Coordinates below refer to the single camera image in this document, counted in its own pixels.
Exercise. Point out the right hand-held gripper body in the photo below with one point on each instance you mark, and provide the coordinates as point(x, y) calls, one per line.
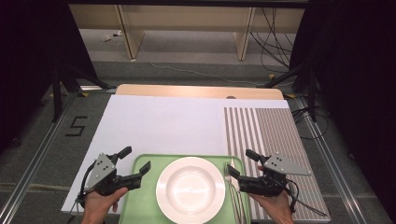
point(281, 166)

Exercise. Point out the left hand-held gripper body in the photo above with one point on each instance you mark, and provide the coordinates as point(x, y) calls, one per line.
point(100, 171)

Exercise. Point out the green plastic tray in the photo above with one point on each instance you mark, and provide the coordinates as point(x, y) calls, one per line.
point(140, 202)

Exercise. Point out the white round plate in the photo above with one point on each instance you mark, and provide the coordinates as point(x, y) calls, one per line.
point(190, 189)

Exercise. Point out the person's left hand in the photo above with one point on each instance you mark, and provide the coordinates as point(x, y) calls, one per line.
point(97, 207)

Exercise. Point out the person's right hand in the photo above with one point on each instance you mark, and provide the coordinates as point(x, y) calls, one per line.
point(277, 208)

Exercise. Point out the grey striped placemat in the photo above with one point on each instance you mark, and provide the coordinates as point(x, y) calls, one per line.
point(274, 130)

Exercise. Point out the white board sheet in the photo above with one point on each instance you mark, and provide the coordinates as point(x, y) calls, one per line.
point(162, 124)

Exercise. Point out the dark table grommet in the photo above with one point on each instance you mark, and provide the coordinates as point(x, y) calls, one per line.
point(231, 97)

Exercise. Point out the black metal stand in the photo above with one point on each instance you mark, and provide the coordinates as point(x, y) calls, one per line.
point(312, 93)
point(56, 93)

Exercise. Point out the white power adaptor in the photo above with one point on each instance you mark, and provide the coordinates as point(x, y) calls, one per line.
point(106, 38)

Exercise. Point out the small white plug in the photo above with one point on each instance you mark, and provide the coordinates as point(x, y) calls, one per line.
point(118, 33)

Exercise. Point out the black curtain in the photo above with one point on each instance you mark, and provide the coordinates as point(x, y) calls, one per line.
point(358, 62)
point(28, 46)

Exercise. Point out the light wooden desk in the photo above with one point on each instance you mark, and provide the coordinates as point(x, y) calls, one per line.
point(186, 17)

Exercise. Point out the aluminium floor rail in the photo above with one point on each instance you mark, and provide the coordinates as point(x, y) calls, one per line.
point(330, 161)
point(37, 158)

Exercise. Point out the short aluminium rail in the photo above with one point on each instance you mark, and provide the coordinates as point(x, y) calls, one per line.
point(96, 89)

